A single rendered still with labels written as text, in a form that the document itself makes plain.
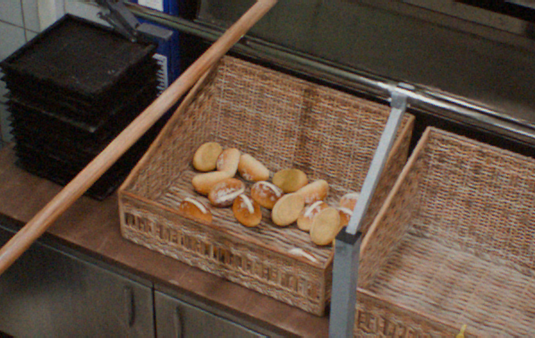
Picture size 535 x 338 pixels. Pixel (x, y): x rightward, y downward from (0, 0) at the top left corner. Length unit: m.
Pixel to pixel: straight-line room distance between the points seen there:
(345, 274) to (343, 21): 0.71
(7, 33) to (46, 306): 0.83
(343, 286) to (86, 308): 0.88
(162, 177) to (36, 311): 0.53
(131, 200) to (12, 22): 0.88
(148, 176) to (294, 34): 0.50
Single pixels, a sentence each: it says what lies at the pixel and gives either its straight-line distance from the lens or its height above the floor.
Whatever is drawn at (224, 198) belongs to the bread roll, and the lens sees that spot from 2.96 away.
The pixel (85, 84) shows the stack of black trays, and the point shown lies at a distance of 2.91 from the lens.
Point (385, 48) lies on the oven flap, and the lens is 2.84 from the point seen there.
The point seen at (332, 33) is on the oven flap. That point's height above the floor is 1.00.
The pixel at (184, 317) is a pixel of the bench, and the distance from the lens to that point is 2.89.
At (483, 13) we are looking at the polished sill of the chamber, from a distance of 2.70.
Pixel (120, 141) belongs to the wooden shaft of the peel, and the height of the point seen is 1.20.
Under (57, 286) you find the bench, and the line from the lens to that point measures 3.12.
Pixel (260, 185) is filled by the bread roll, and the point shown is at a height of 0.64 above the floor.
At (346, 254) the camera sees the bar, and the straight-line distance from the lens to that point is 2.39.
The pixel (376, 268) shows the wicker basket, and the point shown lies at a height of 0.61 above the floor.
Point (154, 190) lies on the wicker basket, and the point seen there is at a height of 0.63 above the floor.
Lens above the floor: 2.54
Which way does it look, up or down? 39 degrees down
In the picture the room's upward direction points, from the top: 1 degrees clockwise
